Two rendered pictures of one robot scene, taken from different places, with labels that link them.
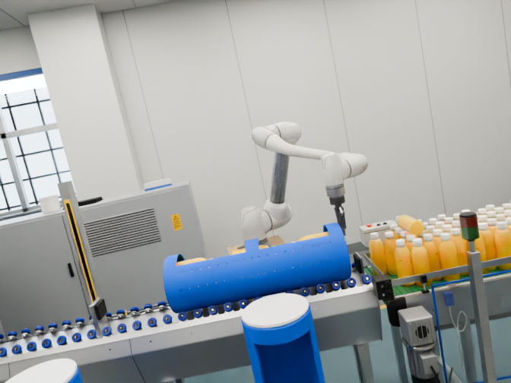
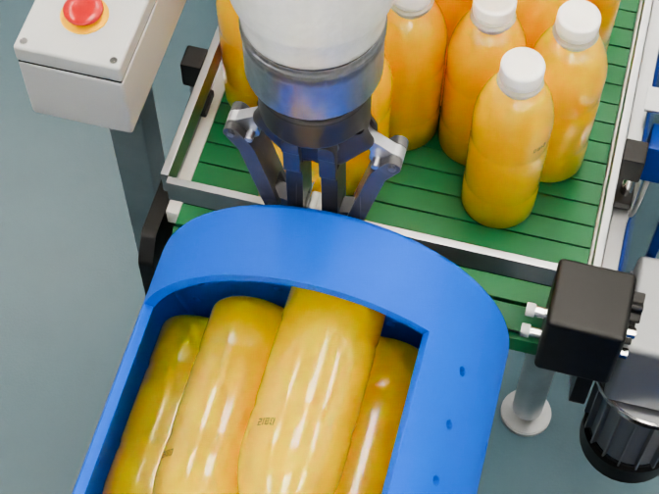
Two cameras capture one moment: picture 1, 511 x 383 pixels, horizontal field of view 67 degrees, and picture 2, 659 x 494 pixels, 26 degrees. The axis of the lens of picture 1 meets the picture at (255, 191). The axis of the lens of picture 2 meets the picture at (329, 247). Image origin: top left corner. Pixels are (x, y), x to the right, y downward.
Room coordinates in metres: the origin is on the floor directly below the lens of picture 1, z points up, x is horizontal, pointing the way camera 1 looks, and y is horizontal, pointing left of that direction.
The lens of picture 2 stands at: (1.75, 0.16, 2.10)
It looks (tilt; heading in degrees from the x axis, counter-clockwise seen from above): 60 degrees down; 284
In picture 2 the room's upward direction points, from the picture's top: straight up
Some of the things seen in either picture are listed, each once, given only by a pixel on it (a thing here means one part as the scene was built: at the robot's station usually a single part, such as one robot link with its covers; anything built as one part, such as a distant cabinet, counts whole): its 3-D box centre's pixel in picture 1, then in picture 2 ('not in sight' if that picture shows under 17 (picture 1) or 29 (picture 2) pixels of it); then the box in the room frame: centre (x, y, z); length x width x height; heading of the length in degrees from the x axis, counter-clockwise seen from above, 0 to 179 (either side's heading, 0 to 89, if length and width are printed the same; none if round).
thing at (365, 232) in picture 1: (379, 232); (110, 8); (2.15, -0.64, 1.05); 0.20 x 0.10 x 0.10; 89
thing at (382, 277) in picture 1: (382, 287); (579, 322); (1.67, -0.47, 0.95); 0.10 x 0.07 x 0.10; 179
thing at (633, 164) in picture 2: (423, 283); (628, 173); (1.64, -0.65, 0.94); 0.03 x 0.02 x 0.08; 89
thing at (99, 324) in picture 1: (100, 315); not in sight; (1.90, 0.90, 1.00); 0.10 x 0.04 x 0.15; 179
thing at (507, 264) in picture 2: (376, 268); (374, 233); (1.87, -0.51, 0.96); 0.40 x 0.01 x 0.03; 179
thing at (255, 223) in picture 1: (252, 223); not in sight; (2.54, 0.06, 1.18); 0.18 x 0.16 x 0.22; 123
